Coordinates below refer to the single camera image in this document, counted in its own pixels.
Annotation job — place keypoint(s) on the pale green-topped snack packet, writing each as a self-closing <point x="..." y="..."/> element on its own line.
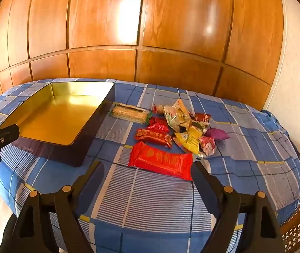
<point x="198" y="125"/>

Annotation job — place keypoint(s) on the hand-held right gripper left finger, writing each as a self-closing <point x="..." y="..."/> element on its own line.
<point x="95" y="175"/>

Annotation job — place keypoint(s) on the clear cracker packet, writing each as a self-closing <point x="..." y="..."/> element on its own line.
<point x="128" y="113"/>

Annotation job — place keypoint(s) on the dark red snack packet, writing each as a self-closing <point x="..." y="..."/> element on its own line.
<point x="201" y="117"/>

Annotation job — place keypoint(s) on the pink snack packet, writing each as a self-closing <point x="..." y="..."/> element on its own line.
<point x="207" y="145"/>

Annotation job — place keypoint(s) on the gold-lined metal tin box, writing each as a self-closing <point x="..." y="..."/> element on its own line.
<point x="60" y="116"/>

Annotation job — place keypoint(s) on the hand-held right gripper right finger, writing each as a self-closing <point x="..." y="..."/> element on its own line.
<point x="200" y="181"/>

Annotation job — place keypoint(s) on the shiny red foil packet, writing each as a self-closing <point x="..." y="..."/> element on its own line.
<point x="157" y="123"/>

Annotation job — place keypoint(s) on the beige orange-edged snack packet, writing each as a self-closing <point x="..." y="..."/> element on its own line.
<point x="177" y="114"/>

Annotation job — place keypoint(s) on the purple snack packet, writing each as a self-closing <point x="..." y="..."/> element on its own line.
<point x="218" y="134"/>

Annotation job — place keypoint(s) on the red gold-patterned snack packet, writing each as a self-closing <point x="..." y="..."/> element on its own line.
<point x="152" y="136"/>

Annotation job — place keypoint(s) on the blue plaid bedsheet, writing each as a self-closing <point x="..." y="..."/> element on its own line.
<point x="152" y="203"/>

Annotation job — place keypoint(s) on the large red snack packet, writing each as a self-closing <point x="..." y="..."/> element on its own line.
<point x="160" y="160"/>

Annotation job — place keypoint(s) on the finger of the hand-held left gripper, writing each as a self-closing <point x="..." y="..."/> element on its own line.
<point x="7" y="133"/>

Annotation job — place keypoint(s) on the yellow snack packet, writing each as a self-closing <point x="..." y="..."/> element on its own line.
<point x="188" y="142"/>

